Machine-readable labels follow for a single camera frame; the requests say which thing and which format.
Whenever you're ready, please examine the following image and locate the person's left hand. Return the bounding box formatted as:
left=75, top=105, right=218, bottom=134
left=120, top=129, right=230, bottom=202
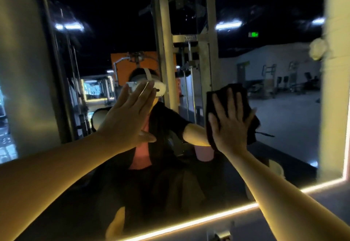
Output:
left=96, top=80, right=159, bottom=151

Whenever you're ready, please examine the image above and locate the large wall mirror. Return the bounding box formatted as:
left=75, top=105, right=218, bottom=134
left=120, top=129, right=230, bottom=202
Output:
left=0, top=0, right=350, bottom=241

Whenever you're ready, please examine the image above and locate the small wall plug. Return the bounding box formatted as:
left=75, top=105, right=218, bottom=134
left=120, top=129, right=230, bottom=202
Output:
left=212, top=229, right=233, bottom=241

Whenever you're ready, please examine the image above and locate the person's left forearm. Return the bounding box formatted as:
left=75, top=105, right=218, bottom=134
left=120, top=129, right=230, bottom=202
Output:
left=0, top=133, right=133, bottom=241

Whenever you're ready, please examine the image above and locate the person's right hand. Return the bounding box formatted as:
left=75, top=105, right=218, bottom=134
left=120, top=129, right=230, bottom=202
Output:
left=207, top=88, right=258, bottom=158

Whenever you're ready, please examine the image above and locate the dark brown cleaning cloth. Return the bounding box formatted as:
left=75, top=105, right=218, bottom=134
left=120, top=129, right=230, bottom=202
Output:
left=205, top=83, right=275, bottom=152

